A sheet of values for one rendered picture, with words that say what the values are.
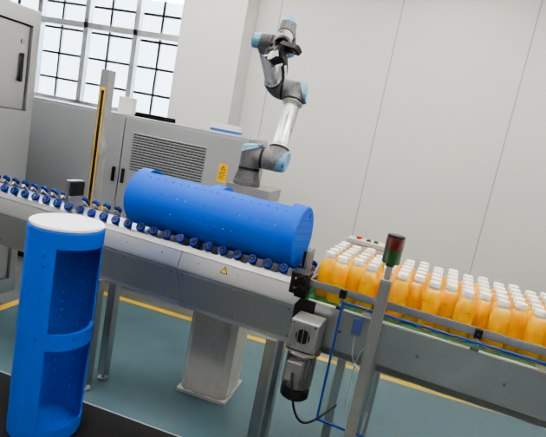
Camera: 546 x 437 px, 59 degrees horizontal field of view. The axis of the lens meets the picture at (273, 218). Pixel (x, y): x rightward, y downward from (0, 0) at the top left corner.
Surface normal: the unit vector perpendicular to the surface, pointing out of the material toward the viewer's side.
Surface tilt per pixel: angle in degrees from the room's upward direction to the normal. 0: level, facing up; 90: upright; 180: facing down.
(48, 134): 90
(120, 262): 110
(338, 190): 90
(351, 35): 90
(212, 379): 90
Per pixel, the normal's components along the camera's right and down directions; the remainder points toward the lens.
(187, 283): -0.39, 0.41
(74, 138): -0.27, 0.11
